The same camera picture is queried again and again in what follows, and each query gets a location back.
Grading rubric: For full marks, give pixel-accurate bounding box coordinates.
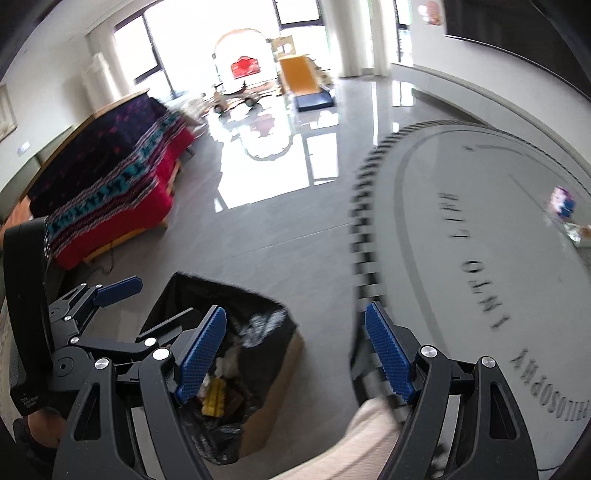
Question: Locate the large dark panel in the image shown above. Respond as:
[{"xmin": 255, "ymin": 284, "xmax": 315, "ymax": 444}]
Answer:
[{"xmin": 442, "ymin": 0, "xmax": 591, "ymax": 75}]

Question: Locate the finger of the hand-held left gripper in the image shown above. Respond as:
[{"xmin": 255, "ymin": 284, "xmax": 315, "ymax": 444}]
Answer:
[
  {"xmin": 48, "ymin": 275, "xmax": 142, "ymax": 325},
  {"xmin": 69, "ymin": 308, "xmax": 204, "ymax": 365}
]

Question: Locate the white arched playhouse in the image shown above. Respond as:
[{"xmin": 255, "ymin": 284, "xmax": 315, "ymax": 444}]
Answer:
[{"xmin": 212, "ymin": 28, "xmax": 279, "ymax": 93}]

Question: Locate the silver foil wrapper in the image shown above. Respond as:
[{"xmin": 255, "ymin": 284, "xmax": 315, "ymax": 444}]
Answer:
[{"xmin": 564, "ymin": 222, "xmax": 591, "ymax": 247}]

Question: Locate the blue floor mat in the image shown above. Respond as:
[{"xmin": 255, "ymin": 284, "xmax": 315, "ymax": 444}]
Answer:
[{"xmin": 295, "ymin": 90, "xmax": 336, "ymax": 113}]

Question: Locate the white curtain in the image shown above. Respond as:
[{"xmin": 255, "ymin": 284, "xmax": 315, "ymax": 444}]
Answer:
[
  {"xmin": 87, "ymin": 14, "xmax": 161, "ymax": 101},
  {"xmin": 318, "ymin": 0, "xmax": 398, "ymax": 80}
]

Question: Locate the round table with black legs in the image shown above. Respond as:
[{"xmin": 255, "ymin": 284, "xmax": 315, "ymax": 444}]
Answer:
[{"xmin": 346, "ymin": 119, "xmax": 591, "ymax": 467}]

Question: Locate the yellow toy slide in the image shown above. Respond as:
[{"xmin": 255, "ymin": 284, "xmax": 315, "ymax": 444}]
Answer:
[{"xmin": 278, "ymin": 54, "xmax": 325, "ymax": 96}]

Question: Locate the framed wall picture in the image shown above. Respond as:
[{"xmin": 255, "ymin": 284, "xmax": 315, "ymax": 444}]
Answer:
[{"xmin": 0, "ymin": 85, "xmax": 18, "ymax": 140}]

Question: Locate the thin floor cable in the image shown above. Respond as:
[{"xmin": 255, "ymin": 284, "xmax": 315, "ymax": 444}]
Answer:
[{"xmin": 87, "ymin": 239, "xmax": 117, "ymax": 274}]

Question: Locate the brown cardboard box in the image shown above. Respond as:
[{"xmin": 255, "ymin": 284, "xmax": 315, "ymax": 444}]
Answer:
[{"xmin": 239, "ymin": 330, "xmax": 305, "ymax": 456}]

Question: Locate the wall poster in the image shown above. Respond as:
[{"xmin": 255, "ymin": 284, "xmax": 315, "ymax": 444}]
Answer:
[{"xmin": 417, "ymin": 0, "xmax": 445, "ymax": 27}]

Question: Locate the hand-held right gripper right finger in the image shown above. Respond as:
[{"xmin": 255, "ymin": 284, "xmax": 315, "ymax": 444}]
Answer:
[{"xmin": 364, "ymin": 301, "xmax": 541, "ymax": 480}]

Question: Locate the person's white trouser leg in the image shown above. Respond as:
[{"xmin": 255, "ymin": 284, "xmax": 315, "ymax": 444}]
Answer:
[{"xmin": 284, "ymin": 398, "xmax": 408, "ymax": 480}]

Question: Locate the white crumpled tissue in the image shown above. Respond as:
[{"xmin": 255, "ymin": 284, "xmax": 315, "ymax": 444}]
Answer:
[{"xmin": 216, "ymin": 340, "xmax": 244, "ymax": 378}]

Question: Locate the brown cardboard piece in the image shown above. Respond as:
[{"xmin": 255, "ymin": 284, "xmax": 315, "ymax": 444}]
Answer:
[{"xmin": 226, "ymin": 388, "xmax": 253, "ymax": 417}]

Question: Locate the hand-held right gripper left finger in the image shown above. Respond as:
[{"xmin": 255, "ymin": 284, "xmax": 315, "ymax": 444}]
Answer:
[{"xmin": 52, "ymin": 305, "xmax": 228, "ymax": 480}]

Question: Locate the colourful snack wrapper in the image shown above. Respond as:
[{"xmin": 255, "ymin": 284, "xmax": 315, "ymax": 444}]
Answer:
[{"xmin": 547, "ymin": 186, "xmax": 578, "ymax": 219}]

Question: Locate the white standing air conditioner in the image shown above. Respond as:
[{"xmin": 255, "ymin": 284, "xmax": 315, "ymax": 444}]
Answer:
[{"xmin": 82, "ymin": 52, "xmax": 117, "ymax": 110}]

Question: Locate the wooden sofa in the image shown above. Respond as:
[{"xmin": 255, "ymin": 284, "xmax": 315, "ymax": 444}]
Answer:
[{"xmin": 0, "ymin": 88, "xmax": 195, "ymax": 268}]

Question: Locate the wooden toy house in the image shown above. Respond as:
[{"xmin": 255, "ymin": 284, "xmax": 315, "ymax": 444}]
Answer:
[{"xmin": 271, "ymin": 37, "xmax": 299, "ymax": 59}]

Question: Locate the yellow plastic object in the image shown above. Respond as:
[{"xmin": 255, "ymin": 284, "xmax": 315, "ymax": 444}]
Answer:
[{"xmin": 202, "ymin": 376, "xmax": 230, "ymax": 417}]

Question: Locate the printed striped blanket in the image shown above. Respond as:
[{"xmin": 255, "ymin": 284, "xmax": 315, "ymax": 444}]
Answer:
[{"xmin": 28, "ymin": 95, "xmax": 197, "ymax": 271}]

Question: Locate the ride-on toy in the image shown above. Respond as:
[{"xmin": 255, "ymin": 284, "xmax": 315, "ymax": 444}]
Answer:
[{"xmin": 211, "ymin": 85, "xmax": 265, "ymax": 114}]

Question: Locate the black plastic bag liner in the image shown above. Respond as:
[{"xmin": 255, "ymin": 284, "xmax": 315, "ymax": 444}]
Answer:
[{"xmin": 139, "ymin": 272, "xmax": 298, "ymax": 464}]

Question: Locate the person's left hand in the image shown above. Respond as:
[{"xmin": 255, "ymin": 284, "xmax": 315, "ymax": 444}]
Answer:
[{"xmin": 14, "ymin": 414, "xmax": 64, "ymax": 447}]

